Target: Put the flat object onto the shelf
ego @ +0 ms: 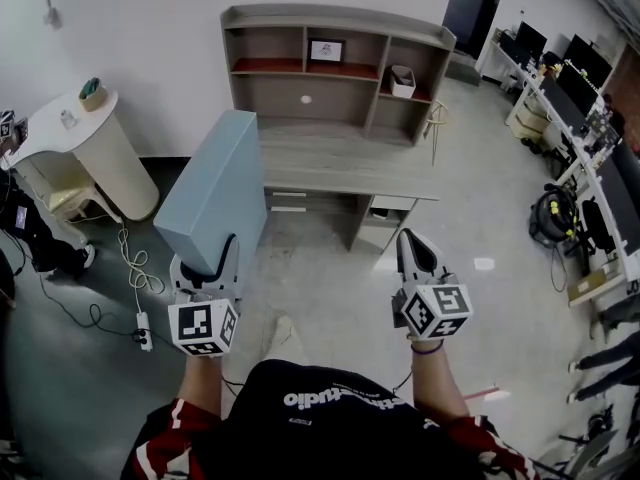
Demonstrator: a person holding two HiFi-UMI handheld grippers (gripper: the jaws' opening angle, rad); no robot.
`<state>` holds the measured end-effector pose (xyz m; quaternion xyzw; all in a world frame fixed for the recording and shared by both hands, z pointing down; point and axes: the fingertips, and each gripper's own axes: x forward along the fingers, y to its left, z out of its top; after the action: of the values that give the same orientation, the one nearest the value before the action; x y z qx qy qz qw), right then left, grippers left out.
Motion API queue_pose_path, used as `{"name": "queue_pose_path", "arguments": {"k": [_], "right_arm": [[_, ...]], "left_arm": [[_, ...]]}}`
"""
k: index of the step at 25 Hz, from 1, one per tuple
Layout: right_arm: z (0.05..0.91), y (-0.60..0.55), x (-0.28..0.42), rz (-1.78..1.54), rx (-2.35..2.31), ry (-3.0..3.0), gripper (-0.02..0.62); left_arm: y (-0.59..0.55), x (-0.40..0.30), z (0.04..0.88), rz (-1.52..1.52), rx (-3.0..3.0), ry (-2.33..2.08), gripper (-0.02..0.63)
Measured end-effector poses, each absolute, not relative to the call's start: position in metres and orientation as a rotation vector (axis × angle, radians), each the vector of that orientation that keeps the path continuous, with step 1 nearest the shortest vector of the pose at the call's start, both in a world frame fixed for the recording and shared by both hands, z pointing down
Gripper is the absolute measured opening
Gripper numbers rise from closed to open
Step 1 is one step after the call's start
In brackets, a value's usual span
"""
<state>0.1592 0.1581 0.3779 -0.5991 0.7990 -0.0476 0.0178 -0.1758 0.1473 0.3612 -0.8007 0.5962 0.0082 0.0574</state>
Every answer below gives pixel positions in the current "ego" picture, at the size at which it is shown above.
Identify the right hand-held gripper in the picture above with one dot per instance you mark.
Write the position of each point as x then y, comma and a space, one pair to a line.
435, 313

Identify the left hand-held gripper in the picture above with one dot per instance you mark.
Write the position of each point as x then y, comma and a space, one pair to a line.
200, 320

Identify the light blue object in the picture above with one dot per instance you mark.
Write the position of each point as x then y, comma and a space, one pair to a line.
215, 188

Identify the grey wooden shelf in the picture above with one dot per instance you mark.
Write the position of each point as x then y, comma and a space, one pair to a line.
350, 83

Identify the person's left forearm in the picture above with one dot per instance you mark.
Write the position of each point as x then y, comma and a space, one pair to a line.
200, 383

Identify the person's right forearm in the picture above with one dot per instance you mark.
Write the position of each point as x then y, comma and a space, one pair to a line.
440, 383

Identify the flat cardboard box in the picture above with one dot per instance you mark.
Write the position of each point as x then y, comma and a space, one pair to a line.
595, 288

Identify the white paper sheet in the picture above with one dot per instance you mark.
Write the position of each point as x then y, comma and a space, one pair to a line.
483, 263

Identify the white power strip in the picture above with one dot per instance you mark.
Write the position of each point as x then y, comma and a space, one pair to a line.
144, 330

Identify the purple wrist band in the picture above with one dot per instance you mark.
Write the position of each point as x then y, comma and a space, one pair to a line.
427, 350

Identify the grey wooden desk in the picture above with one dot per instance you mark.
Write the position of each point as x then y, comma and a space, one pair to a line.
340, 163

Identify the light wooden chair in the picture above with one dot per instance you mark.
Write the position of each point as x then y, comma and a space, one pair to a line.
437, 123

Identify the black and yellow backpack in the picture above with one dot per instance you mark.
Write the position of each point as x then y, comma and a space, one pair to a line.
552, 215

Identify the cream chair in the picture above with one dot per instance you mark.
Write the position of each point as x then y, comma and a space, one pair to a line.
70, 203

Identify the red stick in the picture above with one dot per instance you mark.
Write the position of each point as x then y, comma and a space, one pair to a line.
490, 393

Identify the cream round table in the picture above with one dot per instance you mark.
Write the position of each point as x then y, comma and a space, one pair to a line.
100, 148

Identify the white bin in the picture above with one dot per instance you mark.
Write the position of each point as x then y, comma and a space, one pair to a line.
402, 82

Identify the black office chair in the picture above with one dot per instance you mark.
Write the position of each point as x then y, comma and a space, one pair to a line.
597, 233

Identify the person's black and red shirt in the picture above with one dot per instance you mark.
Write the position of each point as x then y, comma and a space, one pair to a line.
325, 433

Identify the small glass jar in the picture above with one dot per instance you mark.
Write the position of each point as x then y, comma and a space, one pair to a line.
68, 119

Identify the white long workbench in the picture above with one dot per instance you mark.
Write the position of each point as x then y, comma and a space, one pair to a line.
575, 138

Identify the green and beige pot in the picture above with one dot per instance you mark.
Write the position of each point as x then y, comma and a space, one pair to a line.
92, 95

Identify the black monitor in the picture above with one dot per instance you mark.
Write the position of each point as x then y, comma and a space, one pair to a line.
567, 100
531, 40
622, 198
589, 60

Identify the framed picture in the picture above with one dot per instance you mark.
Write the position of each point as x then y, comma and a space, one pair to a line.
326, 50

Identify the green circuit board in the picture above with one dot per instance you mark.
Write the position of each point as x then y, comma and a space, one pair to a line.
602, 125

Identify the black door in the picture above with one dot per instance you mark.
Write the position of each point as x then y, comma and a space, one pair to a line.
475, 8

